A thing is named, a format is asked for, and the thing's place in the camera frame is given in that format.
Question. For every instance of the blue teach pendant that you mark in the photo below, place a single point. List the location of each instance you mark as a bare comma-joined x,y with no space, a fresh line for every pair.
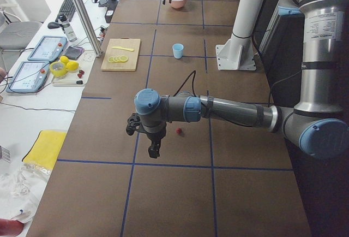
48,48
30,77

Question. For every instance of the black computer mouse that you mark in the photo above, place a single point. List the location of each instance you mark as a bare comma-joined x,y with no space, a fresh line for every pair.
53,25

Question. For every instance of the black keyboard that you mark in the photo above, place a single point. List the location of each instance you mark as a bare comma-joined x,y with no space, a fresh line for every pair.
68,9

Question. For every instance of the whole yellow lemon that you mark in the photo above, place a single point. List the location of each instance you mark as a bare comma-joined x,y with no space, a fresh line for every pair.
64,59
72,66

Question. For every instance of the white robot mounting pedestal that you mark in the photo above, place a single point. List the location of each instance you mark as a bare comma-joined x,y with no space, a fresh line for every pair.
237,53

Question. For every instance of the aluminium frame post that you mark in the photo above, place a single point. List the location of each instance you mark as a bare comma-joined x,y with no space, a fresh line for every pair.
87,26

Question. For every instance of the yellow cloth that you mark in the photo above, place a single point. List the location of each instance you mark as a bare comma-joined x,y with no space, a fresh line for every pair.
45,149

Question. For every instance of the white tray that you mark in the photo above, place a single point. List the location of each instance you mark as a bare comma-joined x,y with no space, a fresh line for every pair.
70,79

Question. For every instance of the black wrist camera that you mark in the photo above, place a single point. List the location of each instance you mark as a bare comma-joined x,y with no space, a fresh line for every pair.
133,124

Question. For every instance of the clear water bottle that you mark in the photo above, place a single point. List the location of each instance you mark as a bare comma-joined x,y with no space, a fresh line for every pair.
67,28

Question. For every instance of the lemon slice top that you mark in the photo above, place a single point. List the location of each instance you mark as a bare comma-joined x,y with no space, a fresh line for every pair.
125,58

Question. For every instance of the yellow plastic knife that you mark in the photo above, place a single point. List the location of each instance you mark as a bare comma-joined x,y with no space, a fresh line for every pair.
123,48

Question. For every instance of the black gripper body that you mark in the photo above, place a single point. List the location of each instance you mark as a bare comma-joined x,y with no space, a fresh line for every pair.
155,137

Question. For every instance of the wooden cutting board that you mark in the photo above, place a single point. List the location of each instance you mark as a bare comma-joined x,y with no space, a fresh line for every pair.
121,55

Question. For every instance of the lower blue teach pendant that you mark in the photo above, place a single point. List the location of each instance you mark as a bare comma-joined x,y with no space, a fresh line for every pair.
30,77

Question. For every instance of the grey office chair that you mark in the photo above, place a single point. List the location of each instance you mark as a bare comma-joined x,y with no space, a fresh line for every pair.
15,33

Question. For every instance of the white bear coaster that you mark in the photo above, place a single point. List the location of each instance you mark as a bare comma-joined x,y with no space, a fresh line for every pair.
88,56

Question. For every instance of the yellow tape roll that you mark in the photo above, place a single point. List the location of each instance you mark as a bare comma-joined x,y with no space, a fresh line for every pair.
58,69

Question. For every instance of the upper blue teach pendant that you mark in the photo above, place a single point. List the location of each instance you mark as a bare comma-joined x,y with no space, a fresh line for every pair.
48,48

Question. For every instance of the light blue cup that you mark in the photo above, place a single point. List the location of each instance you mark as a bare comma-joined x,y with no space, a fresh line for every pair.
177,49

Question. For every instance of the white plastic bag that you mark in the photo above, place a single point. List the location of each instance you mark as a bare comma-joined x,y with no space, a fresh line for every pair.
21,192

